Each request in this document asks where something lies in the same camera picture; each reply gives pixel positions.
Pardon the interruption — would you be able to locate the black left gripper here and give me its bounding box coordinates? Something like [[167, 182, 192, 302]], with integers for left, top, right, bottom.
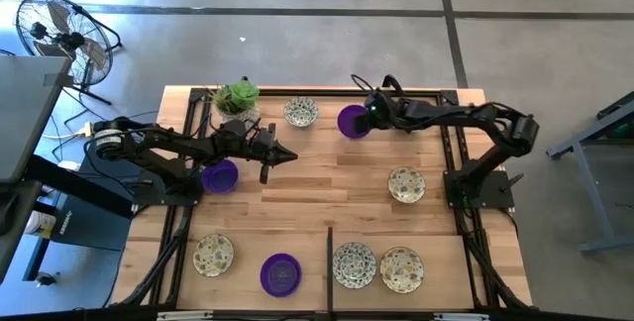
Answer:
[[245, 123, 299, 184]]

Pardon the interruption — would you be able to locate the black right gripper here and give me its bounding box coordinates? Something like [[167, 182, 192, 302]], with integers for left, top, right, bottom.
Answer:
[[357, 91, 405, 133]]

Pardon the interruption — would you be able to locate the purple plastic mini bowl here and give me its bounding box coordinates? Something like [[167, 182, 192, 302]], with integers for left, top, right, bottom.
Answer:
[[200, 158, 240, 195], [259, 253, 303, 298], [337, 104, 371, 141]]

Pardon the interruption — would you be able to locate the yellow leaf-print mini bowl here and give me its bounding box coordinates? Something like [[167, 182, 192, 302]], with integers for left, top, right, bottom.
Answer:
[[191, 233, 236, 278], [378, 246, 426, 295], [386, 165, 427, 205]]

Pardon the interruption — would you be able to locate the teal floral mini bowl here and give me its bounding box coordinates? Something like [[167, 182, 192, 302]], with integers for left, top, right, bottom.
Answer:
[[332, 242, 377, 290], [282, 95, 320, 129]]

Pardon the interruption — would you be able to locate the succulent in white patterned pot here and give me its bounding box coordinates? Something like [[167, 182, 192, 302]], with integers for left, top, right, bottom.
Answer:
[[210, 78, 263, 127]]

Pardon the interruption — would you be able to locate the black computer tower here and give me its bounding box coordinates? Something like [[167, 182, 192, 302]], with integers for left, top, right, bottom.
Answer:
[[49, 152, 136, 253]]

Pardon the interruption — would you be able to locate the blue-grey leg table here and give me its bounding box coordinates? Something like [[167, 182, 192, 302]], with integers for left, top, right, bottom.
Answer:
[[546, 91, 634, 256]]

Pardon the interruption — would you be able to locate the black floor fan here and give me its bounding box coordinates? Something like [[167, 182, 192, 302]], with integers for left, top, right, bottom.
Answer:
[[14, 0, 124, 107]]

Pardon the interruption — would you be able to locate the white and yellow roll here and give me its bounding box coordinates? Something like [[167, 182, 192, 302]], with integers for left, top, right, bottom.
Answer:
[[23, 210, 58, 239]]

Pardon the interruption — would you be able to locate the grey desk top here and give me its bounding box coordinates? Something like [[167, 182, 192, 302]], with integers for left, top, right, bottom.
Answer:
[[0, 54, 73, 183]]

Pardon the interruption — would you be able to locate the black caster wheel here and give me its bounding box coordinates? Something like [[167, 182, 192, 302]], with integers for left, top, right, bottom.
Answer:
[[34, 270, 61, 287]]

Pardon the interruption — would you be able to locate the dark grey desk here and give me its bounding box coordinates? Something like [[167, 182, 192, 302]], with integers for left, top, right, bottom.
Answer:
[[0, 181, 44, 282]]

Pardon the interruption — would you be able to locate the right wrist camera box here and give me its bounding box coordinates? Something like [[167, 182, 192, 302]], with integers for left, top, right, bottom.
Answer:
[[365, 93, 390, 119]]

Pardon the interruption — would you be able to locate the black frame post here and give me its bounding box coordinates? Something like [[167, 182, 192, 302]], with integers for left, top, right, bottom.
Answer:
[[325, 225, 335, 312]]

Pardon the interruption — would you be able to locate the silver aluminium bracket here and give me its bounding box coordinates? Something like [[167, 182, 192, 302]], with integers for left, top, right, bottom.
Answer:
[[434, 312, 490, 321], [157, 310, 214, 321]]

